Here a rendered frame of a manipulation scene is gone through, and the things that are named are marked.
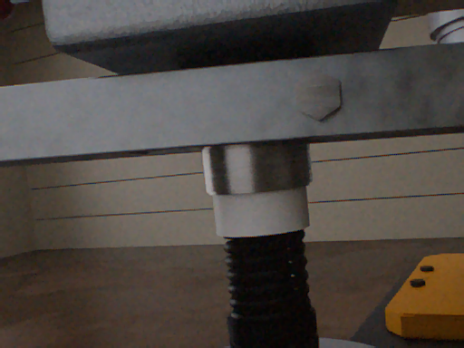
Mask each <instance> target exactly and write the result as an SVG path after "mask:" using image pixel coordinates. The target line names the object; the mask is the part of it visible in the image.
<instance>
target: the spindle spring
mask: <svg viewBox="0 0 464 348"><path fill-rule="evenodd" d="M269 236H273V235H267V236H256V237H224V238H226V239H231V240H230V241H227V242H226V244H225V245H224V250H225V251H227V252H228V253H230V255H228V257H226V261H225V262H226V264H227V266H229V267H232V268H230V269H229V270H228V271H227V278H228V279H229V280H231V281H232V282H231V283H229V285H228V291H229V293H231V294H233V295H232V297H231V298H230V299H229V303H230V305H231V306H232V307H233V308H235V309H233V310H232V312H231V315H230V316H231V317H232V318H233V319H234V320H236V321H239V322H243V323H251V324H267V323H275V322H281V321H284V320H288V319H291V318H294V317H297V316H298V315H301V314H303V313H305V312H306V311H308V309H309V308H310V306H311V298H310V297H309V295H308V293H309V291H310V286H309V283H308V282H306V281H307V280H308V276H309V272H308V271H307V270H306V269H305V267H306V266H307V264H308V261H307V258H306V256H305V255H304V253H305V251H306V244H305V242H304V241H303V239H304V238H305V230H304V229H301V230H296V231H293V232H287V233H286V236H282V237H276V238H270V239H266V240H258V241H251V242H241V239H249V238H257V237H269ZM281 247H290V248H288V249H286V250H282V251H278V252H274V253H269V254H263V255H262V256H246V257H242V254H244V253H254V252H262V251H267V250H273V249H278V248H281ZM289 261H291V262H293V263H291V264H288V265H285V266H279V267H275V268H269V269H264V270H255V271H244V268H255V267H263V266H273V265H278V264H282V263H285V262H289ZM290 275H295V276H291V277H290V278H287V279H285V280H281V281H277V282H273V283H267V284H259V285H245V283H246V282H259V281H267V280H273V279H277V278H281V277H286V276H290ZM294 288H297V289H294ZM291 289H292V292H289V293H287V294H283V295H281V296H277V297H272V298H266V299H255V300H247V297H258V296H266V295H272V294H277V293H281V292H284V291H288V290H291ZM297 302H300V303H298V304H296V305H294V306H292V307H289V308H286V309H283V310H279V311H274V312H269V313H261V314H245V313H241V311H263V310H270V309H276V308H280V307H284V306H288V305H292V304H295V303H297Z"/></svg>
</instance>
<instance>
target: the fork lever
mask: <svg viewBox="0 0 464 348"><path fill-rule="evenodd" d="M455 133H464V42H459V43H442V44H431V45H422V46H412V47H405V46H403V47H393V48H384V49H375V50H365V51H355V52H346V53H328V54H318V55H309V56H299V57H289V58H280V59H271V60H261V61H251V62H242V63H223V64H213V65H204V66H194V67H185V68H176V69H168V70H167V71H156V72H138V73H129V74H119V75H110V76H101V77H90V78H81V79H71V80H62V81H52V82H44V83H35V84H25V85H16V86H6V87H0V168H5V167H17V166H30V165H42V164H54V163H67V161H79V160H103V159H116V158H129V157H141V156H154V155H166V154H180V153H192V152H201V150H203V149H201V148H204V147H216V146H228V145H241V144H253V143H267V142H279V141H290V140H309V141H310V144H318V143H330V142H344V141H356V140H380V139H393V138H406V137H418V136H430V135H443V134H455Z"/></svg>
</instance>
